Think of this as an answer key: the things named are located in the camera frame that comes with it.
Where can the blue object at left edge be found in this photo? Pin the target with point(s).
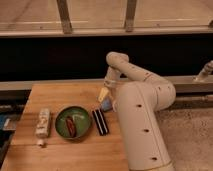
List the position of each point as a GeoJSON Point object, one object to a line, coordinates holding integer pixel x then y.
{"type": "Point", "coordinates": [7, 123]}

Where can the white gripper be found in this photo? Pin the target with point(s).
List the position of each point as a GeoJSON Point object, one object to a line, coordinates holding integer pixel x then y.
{"type": "Point", "coordinates": [110, 81]}

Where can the black striped eraser block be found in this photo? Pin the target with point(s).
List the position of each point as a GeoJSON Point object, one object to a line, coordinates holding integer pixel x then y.
{"type": "Point", "coordinates": [100, 122]}

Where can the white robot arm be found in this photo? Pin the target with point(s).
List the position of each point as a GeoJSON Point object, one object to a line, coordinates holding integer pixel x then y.
{"type": "Point", "coordinates": [138, 94]}

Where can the small white bottle cap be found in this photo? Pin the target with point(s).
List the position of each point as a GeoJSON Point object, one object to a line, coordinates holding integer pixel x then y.
{"type": "Point", "coordinates": [40, 142]}

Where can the red brown food item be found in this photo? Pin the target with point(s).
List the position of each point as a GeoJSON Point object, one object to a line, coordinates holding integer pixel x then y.
{"type": "Point", "coordinates": [71, 126]}

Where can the green bowl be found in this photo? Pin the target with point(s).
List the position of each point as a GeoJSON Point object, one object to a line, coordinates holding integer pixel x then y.
{"type": "Point", "coordinates": [81, 118]}

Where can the white lying bottle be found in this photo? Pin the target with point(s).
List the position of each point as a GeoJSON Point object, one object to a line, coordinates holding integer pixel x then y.
{"type": "Point", "coordinates": [43, 124]}

